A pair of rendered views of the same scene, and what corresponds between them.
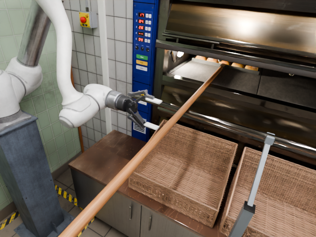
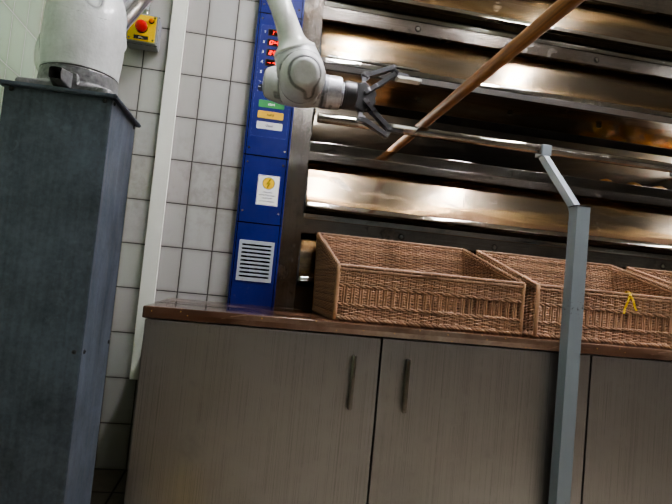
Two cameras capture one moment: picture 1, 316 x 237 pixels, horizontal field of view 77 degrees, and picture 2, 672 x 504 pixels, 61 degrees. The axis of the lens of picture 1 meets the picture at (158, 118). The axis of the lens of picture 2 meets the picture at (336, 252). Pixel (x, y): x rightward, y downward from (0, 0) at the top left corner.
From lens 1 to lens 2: 1.46 m
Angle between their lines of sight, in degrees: 47
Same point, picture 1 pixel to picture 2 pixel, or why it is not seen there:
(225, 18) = (408, 51)
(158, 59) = (301, 112)
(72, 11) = not seen: hidden behind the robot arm
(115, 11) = (212, 28)
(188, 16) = (353, 45)
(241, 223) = (581, 237)
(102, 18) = (180, 34)
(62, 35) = not seen: outside the picture
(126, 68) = (224, 134)
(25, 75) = not seen: hidden behind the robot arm
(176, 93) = (337, 176)
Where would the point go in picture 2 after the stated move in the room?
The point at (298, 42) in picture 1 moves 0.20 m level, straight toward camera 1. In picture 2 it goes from (502, 80) to (521, 60)
